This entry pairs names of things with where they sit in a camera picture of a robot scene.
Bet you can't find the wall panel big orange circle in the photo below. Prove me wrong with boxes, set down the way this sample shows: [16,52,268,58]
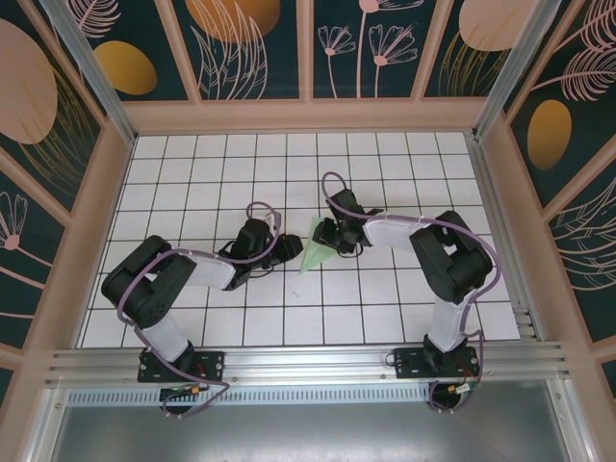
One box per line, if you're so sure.
[163,0,309,102]

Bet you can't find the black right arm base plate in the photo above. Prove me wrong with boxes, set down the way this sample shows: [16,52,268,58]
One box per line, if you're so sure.
[392,346,482,381]

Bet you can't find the wall panel large pink oval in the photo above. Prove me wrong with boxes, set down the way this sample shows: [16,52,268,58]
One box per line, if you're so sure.
[0,0,107,218]

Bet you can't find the light green paper sheet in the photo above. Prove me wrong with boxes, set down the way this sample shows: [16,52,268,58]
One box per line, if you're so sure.
[297,216,341,276]

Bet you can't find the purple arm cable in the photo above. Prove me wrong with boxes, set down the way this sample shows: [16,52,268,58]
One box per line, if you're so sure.
[320,170,501,416]
[116,200,283,421]

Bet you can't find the wall panel small orange oval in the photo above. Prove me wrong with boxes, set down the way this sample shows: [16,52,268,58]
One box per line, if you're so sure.
[71,0,201,103]

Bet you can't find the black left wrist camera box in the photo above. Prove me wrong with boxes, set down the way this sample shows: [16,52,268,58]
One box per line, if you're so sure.
[238,217,278,256]

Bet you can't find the wall panel pink flowers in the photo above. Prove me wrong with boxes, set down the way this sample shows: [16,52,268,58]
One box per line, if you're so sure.
[311,0,447,101]

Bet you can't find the wall panel single pink flower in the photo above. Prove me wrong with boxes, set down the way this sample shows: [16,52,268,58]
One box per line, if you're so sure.
[0,143,73,350]

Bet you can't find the wall panel orange oval pink leaf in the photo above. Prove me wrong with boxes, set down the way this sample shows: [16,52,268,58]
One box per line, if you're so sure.
[502,0,616,211]

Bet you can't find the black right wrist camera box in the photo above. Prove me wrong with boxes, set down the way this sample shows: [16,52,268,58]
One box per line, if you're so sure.
[329,188,370,222]

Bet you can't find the aluminium corner post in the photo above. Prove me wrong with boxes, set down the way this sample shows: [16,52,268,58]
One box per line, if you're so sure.
[38,0,139,145]
[471,0,564,143]

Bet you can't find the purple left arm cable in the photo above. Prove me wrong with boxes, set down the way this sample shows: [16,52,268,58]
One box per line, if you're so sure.
[116,200,283,421]

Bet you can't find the slotted grey cable duct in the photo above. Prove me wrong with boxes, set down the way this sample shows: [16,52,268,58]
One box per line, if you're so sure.
[66,388,434,406]

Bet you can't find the wall panel pink oval gold lines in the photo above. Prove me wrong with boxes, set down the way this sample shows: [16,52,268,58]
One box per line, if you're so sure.
[422,0,535,100]

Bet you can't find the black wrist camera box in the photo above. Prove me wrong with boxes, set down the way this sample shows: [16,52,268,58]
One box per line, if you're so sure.
[238,217,278,256]
[329,188,370,222]

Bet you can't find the aluminium side rail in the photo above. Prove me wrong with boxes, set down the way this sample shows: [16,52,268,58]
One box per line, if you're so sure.
[465,134,543,341]

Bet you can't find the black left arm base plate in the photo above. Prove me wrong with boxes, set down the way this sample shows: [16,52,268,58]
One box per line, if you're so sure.
[137,348,227,385]

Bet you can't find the wall panel pink leaf outlines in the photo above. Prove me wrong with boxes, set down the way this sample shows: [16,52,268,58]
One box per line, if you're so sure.
[543,161,616,346]

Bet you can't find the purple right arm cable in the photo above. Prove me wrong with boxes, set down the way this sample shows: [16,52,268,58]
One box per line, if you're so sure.
[320,170,501,416]

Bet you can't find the long aluminium mounting rail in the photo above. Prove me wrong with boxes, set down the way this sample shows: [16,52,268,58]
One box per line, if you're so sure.
[45,341,572,386]

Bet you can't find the grey metal sheet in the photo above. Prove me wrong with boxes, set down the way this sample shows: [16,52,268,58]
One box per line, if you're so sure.
[31,382,593,462]

